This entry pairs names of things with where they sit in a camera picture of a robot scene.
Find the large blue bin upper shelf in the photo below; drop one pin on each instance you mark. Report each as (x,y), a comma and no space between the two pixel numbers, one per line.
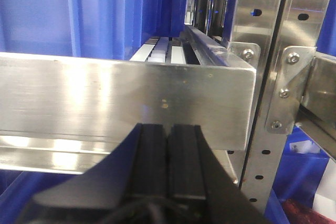
(106,29)

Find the steel corner bracket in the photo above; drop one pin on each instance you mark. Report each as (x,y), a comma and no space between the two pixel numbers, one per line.
(290,82)

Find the steel shelf front rail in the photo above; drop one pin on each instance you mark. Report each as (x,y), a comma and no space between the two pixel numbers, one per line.
(102,100)

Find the blue bin with red bags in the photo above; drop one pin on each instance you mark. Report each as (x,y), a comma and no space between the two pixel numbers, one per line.
(305,174)

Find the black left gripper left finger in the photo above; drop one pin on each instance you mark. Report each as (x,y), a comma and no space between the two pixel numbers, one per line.
(130,182)

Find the perforated steel shelf upright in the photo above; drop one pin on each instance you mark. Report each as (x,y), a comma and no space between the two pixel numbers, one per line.
(259,22)

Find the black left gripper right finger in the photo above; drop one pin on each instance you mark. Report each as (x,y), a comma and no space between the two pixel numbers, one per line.
(198,180)

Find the red mesh bag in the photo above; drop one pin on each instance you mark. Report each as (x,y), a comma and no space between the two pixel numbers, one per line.
(298,213)

